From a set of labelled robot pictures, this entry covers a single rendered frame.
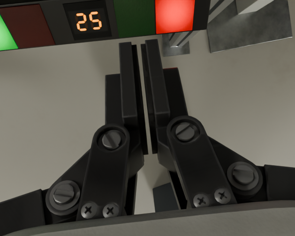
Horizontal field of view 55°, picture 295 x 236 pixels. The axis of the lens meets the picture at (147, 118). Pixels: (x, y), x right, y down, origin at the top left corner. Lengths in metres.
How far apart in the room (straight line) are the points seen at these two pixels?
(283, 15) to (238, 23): 0.13
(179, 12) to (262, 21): 0.74
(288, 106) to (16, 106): 0.84
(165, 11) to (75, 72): 0.69
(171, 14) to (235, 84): 0.71
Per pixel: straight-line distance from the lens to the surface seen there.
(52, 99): 0.92
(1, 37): 0.25
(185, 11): 0.23
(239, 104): 0.93
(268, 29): 0.96
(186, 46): 0.89
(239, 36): 0.93
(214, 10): 0.47
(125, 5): 0.22
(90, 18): 0.23
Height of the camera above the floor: 0.88
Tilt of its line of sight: 83 degrees down
